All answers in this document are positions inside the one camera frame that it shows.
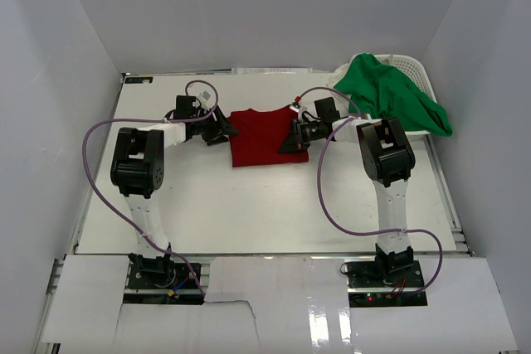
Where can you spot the red t shirt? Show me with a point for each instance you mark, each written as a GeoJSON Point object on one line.
{"type": "Point", "coordinates": [260, 135]}

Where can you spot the white t shirt in basket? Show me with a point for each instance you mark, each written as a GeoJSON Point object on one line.
{"type": "Point", "coordinates": [342, 79]}

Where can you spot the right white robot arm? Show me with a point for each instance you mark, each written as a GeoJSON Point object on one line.
{"type": "Point", "coordinates": [387, 159]}

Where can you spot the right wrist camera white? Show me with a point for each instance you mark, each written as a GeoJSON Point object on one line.
{"type": "Point", "coordinates": [298, 107]}

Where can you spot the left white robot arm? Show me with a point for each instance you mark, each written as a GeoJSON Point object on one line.
{"type": "Point", "coordinates": [138, 169]}

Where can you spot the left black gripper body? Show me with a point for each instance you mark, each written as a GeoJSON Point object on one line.
{"type": "Point", "coordinates": [216, 127]}

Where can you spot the green t shirt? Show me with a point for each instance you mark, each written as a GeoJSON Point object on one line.
{"type": "Point", "coordinates": [383, 91]}

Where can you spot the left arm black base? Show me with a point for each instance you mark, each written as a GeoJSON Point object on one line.
{"type": "Point", "coordinates": [160, 281]}

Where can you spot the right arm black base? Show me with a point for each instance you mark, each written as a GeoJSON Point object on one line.
{"type": "Point", "coordinates": [369, 287]}

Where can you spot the black label sticker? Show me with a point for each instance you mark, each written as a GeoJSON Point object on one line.
{"type": "Point", "coordinates": [134, 80]}

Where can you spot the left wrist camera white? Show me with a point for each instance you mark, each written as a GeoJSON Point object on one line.
{"type": "Point", "coordinates": [207, 99]}

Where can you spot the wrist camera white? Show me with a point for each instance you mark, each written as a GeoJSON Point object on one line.
{"type": "Point", "coordinates": [207, 99]}
{"type": "Point", "coordinates": [298, 107]}

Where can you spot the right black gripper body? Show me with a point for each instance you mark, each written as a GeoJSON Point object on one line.
{"type": "Point", "coordinates": [299, 134]}

